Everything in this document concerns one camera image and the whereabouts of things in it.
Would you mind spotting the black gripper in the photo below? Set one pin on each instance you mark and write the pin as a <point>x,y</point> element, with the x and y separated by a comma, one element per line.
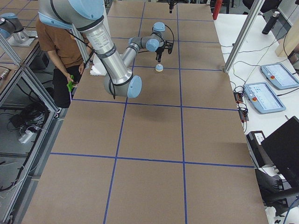
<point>159,52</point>

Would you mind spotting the blue and cream bell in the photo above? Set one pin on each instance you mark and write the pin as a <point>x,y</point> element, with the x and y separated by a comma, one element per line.
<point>159,67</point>

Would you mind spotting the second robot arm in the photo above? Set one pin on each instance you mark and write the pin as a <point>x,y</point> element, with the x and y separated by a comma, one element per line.
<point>12,29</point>

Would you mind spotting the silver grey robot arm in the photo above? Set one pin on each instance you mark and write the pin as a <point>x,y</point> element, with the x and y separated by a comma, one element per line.
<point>87,16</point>

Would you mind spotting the red fire extinguisher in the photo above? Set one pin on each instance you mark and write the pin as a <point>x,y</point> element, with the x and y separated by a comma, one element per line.
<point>216,10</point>

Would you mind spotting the person in brown shirt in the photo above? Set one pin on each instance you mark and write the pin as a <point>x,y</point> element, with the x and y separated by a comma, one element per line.
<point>62,48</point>

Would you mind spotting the brown paper table mat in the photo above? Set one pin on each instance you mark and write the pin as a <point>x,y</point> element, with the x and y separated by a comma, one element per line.
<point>174,155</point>

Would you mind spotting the teach pendant lower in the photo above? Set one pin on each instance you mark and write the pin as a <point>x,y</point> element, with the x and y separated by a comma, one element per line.
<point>263,98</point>

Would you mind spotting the teach pendant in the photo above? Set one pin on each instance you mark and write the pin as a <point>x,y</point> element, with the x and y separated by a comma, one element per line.
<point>263,98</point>
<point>279,76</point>

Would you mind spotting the black bottle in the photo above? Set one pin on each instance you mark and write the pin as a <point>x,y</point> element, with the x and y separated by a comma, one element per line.
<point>271,23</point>

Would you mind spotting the teach pendant upper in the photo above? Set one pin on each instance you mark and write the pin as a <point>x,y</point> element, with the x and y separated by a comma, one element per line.
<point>279,76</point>

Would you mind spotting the white power strip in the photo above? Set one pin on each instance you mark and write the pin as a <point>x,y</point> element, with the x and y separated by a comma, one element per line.
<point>25,137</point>

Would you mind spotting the black laptop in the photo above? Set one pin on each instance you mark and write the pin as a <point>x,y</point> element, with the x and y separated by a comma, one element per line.
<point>282,147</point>

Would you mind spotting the black front camera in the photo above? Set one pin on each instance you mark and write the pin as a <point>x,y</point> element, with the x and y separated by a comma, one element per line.
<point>171,5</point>

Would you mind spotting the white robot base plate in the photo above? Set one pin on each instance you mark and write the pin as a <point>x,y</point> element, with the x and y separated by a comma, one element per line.
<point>97,68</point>

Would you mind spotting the aluminium frame post right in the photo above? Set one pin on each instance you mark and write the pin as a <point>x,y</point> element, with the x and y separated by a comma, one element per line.
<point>255,9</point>

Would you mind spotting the green handled tool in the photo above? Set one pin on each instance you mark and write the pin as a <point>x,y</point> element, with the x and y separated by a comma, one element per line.
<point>70,86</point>

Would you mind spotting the aluminium table frame left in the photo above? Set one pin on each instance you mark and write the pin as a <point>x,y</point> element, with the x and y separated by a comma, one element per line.
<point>25,104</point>

